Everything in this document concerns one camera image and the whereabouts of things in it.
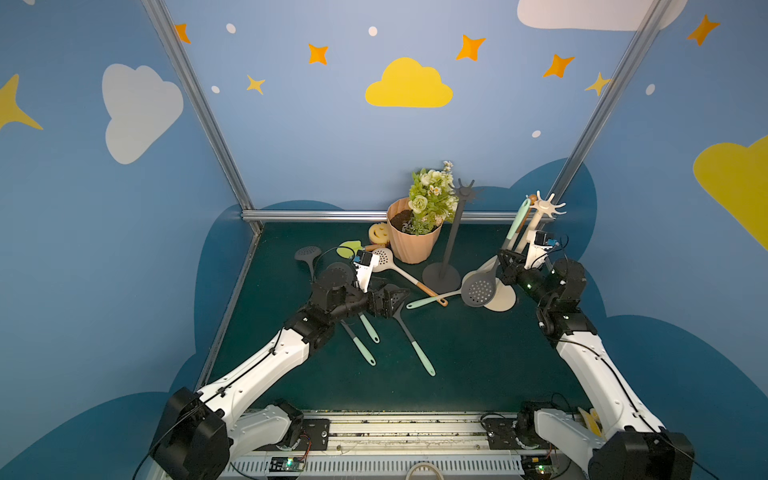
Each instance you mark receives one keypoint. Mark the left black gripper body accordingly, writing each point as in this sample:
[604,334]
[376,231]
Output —
[379,301]

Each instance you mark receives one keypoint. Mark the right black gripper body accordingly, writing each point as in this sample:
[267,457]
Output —
[512,265]

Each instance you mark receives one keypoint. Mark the grey skimmer mint handle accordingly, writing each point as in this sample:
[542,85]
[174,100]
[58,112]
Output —
[366,354]
[426,363]
[480,288]
[371,331]

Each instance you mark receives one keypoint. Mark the cream skimmer mint handle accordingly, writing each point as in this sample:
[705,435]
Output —
[440,299]

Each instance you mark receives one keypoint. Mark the cream skimmer wood handle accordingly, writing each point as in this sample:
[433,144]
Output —
[515,243]

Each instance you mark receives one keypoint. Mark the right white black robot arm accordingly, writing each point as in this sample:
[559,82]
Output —
[632,442]

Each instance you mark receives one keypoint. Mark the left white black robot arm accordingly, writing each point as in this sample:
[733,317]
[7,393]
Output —
[198,434]

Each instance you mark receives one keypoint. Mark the cream utensil rack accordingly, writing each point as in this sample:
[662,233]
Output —
[505,297]

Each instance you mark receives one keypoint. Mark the dark grey utensil rack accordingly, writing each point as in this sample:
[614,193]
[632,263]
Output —
[442,276]

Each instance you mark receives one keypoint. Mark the all grey slotted skimmer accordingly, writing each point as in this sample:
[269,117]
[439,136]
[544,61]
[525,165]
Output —
[308,255]

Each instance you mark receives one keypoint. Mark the pink ribbed flower pot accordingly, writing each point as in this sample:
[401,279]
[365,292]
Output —
[410,249]

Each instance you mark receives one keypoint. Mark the green small spatula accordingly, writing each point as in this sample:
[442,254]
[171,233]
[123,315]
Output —
[348,249]

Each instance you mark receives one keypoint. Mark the yellow smiley sponge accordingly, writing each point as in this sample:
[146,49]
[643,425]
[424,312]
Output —
[379,234]

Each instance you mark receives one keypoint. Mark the green white artificial flowers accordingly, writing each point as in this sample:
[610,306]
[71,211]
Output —
[432,200]

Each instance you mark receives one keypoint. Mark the yellow blue work glove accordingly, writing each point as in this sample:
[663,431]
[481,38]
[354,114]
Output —
[592,421]

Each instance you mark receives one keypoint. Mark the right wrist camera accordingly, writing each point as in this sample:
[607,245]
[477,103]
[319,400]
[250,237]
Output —
[540,243]

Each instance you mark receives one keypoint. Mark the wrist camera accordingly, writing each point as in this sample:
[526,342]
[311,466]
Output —
[540,243]
[364,263]

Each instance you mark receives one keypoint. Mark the cream skimmer wooden handle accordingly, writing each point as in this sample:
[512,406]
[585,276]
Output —
[386,262]

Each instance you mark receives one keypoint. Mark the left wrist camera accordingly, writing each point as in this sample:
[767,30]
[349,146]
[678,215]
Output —
[364,263]

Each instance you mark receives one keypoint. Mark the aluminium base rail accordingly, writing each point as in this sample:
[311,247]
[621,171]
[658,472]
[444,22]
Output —
[401,433]

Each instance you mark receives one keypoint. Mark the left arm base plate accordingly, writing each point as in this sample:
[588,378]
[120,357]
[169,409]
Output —
[312,434]

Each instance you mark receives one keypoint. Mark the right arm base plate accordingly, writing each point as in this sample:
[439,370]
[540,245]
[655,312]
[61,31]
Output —
[501,434]

